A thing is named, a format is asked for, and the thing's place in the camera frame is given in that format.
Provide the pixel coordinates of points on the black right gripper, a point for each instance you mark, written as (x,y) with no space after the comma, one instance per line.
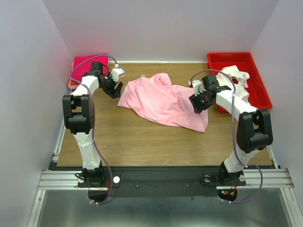
(197,107)

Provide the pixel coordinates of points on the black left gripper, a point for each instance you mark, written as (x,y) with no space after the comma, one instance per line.
(113,93)

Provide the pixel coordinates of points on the light pink t-shirt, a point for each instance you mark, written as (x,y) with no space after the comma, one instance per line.
(157,100)

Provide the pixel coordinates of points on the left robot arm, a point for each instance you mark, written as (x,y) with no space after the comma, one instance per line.
(79,118)

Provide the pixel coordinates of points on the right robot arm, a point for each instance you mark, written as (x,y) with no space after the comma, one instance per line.
(251,127)

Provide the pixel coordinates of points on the folded magenta t-shirt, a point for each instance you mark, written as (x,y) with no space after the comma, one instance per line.
(86,67)

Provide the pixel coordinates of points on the folded orange t-shirt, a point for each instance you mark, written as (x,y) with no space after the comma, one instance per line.
(73,83)

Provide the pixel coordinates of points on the white crumpled t-shirt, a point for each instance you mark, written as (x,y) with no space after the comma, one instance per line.
(241,78)

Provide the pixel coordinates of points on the red plastic bin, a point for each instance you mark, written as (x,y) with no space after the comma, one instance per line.
(258,96)

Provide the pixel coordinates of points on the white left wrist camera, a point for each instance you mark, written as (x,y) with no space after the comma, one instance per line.
(117,73)

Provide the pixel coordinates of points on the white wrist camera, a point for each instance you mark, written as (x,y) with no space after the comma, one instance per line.
(197,86)
(117,73)

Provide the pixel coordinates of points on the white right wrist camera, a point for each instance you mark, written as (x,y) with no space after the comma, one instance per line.
(197,86)

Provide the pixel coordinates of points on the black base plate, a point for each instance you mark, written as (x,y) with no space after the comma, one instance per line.
(176,181)

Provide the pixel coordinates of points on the aluminium frame rail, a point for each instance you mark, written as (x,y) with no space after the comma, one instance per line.
(272,178)

